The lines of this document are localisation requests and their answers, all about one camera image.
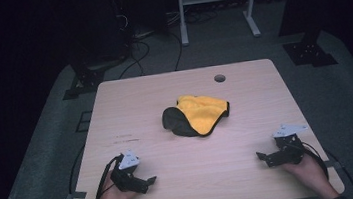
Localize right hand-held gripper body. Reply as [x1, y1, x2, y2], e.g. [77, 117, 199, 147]
[267, 122, 312, 167]

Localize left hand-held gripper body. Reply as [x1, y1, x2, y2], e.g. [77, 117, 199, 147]
[107, 147, 150, 198]

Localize yellow and black cloth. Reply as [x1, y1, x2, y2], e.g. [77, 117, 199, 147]
[158, 90, 234, 141]

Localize person's right hand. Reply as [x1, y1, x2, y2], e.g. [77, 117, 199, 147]
[280, 152, 332, 199]

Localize grey tape strip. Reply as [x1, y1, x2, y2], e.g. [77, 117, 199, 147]
[323, 158, 343, 171]
[64, 189, 88, 199]

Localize grey table grommet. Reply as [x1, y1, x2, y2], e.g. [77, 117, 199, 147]
[213, 73, 227, 84]

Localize black stand base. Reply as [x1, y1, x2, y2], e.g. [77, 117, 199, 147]
[281, 29, 340, 72]
[59, 62, 109, 101]

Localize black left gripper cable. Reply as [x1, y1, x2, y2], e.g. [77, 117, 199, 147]
[87, 154, 129, 199]

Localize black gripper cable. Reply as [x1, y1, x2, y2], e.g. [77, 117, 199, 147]
[87, 154, 129, 199]
[298, 138, 331, 184]

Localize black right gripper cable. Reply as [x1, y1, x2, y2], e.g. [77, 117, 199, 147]
[298, 138, 331, 184]

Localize thin black cable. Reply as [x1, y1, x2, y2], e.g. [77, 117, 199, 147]
[324, 146, 353, 199]
[64, 144, 91, 196]

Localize black floor cables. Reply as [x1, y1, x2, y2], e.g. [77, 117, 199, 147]
[111, 5, 225, 80]

